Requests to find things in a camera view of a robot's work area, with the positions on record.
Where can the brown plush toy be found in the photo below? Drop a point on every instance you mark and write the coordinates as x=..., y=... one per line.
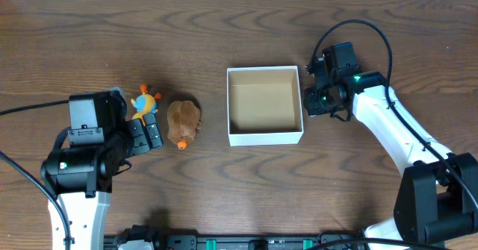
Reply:
x=183, y=118

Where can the white cardboard box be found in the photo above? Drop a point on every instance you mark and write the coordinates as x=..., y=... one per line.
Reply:
x=264, y=106

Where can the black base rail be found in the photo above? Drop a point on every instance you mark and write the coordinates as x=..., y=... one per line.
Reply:
x=145, y=237

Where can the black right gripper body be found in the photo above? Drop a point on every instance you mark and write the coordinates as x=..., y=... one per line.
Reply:
x=321, y=101

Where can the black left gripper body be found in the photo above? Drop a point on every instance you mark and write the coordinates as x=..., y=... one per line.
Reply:
x=138, y=138

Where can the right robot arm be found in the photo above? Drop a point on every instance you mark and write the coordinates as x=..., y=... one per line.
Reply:
x=437, y=198

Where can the yellow blue duck toy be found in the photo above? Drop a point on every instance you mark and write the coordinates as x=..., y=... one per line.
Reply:
x=145, y=103

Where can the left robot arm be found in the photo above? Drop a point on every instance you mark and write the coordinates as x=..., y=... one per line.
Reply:
x=80, y=177

